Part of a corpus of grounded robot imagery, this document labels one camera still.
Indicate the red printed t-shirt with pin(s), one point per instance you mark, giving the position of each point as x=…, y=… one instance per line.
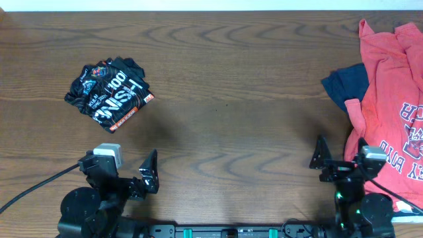
x=390, y=113

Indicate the navy blue garment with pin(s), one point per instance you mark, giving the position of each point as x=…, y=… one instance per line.
x=345, y=84

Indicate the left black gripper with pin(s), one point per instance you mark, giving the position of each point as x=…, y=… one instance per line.
x=149, y=176

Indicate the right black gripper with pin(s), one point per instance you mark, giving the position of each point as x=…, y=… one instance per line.
x=338, y=168

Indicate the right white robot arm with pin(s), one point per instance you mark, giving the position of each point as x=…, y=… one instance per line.
x=358, y=214

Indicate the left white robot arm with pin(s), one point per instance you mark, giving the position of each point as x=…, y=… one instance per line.
x=96, y=210

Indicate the black orange-patterned jersey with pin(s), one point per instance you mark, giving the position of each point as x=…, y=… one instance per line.
x=110, y=92

